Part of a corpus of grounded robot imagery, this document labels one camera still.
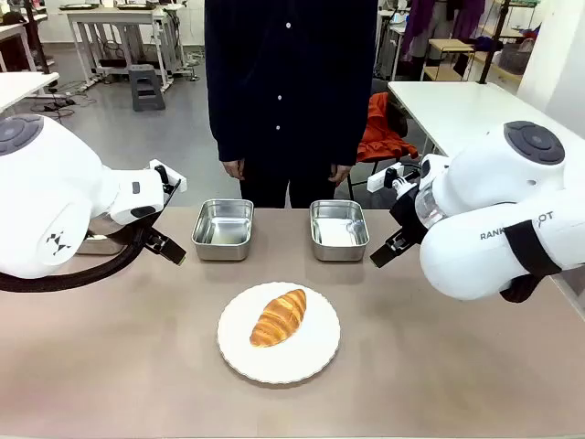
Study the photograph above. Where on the grey step stool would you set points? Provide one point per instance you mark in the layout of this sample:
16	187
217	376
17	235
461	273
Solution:
147	87

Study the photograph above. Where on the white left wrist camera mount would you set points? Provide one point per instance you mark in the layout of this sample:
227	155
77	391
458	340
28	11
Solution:
173	176

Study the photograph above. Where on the golden brown croissant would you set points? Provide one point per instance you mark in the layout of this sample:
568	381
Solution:
279	318

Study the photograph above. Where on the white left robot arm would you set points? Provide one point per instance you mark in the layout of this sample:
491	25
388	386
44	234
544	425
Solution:
45	192

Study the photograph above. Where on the wooden shelf rack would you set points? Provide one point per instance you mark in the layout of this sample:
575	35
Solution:
450	46

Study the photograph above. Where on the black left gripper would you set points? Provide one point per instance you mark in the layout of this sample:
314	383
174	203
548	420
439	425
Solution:
147	234

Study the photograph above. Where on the white metal workbench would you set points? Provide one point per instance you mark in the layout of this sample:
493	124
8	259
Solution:
119	16

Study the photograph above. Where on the person's right hand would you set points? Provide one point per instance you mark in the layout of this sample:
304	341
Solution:
235	168

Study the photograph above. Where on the small white table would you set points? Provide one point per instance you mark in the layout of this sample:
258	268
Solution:
23	87

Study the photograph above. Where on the purple hanging garment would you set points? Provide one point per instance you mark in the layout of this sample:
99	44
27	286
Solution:
425	18

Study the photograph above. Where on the person in dark shirt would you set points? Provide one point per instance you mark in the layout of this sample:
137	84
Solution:
292	68

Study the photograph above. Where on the orange cloth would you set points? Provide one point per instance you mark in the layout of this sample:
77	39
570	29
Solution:
384	137

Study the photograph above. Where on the grey storage basket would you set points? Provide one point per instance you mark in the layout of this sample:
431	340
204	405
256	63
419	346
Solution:
514	59

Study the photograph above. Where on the black pole with clamp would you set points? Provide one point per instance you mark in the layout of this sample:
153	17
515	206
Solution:
491	55

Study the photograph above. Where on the black chair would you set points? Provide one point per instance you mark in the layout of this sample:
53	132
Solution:
402	123

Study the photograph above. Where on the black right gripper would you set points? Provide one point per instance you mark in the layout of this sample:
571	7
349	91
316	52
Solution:
409	215

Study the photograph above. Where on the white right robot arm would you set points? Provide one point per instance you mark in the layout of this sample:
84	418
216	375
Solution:
480	192

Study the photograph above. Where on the large white table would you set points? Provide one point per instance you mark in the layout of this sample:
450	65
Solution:
457	105

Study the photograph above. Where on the thin black pole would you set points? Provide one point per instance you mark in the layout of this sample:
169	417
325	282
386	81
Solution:
39	46

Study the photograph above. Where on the person's left hand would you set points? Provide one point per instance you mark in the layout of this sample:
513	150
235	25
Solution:
342	173

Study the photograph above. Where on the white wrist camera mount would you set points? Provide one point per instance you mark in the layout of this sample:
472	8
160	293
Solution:
173	176
379	180

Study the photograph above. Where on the steel rectangular container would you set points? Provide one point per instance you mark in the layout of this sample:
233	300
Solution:
339	231
98	247
222	228

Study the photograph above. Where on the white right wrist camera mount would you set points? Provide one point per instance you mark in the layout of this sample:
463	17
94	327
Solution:
379	180

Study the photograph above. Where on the white scalloped plate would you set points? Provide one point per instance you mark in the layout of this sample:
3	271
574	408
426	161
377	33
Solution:
237	352

